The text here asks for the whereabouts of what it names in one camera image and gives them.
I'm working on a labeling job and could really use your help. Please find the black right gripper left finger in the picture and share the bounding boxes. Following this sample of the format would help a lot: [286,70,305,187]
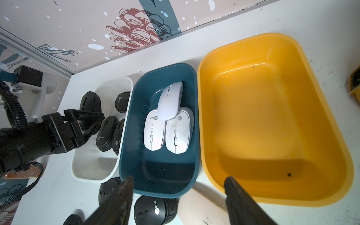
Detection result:
[83,177,134,225]

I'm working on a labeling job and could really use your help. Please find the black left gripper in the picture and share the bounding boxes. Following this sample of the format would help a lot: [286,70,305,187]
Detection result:
[42,109,105,154]

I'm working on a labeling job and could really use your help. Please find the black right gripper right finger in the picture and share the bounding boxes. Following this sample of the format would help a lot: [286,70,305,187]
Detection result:
[224,176,276,225]

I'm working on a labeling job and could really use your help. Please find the black mouse small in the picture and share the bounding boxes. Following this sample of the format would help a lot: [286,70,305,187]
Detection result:
[96,116,118,152]

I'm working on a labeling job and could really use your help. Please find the white mouse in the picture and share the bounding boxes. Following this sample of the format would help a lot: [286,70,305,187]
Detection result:
[143,109,166,151]
[165,107,194,154]
[157,81,183,121]

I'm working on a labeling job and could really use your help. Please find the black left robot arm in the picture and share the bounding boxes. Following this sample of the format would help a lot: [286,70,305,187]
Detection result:
[1,82,105,174]

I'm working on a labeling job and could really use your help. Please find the white storage box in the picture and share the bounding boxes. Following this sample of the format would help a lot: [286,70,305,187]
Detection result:
[71,77,134,183]

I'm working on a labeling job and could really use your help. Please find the teal storage box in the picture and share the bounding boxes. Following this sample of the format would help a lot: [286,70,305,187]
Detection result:
[119,63,201,198]

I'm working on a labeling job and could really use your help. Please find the yellow storage box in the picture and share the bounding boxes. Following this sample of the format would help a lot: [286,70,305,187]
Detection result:
[197,33,354,207]

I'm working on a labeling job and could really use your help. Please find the black mouse beside pink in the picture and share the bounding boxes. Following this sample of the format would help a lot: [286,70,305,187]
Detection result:
[134,196,178,225]

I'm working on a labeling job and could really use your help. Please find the pink mouse top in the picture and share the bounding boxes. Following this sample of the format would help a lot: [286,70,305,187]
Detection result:
[177,188,230,225]

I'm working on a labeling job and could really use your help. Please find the spice jar brown contents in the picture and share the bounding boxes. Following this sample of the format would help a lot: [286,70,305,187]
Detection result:
[2,165,41,180]

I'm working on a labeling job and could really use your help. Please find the yellow pot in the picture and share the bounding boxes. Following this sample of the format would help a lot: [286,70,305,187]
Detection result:
[348,67,360,103]

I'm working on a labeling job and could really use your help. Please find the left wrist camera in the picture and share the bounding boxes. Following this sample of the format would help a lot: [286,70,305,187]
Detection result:
[10,65,57,123]

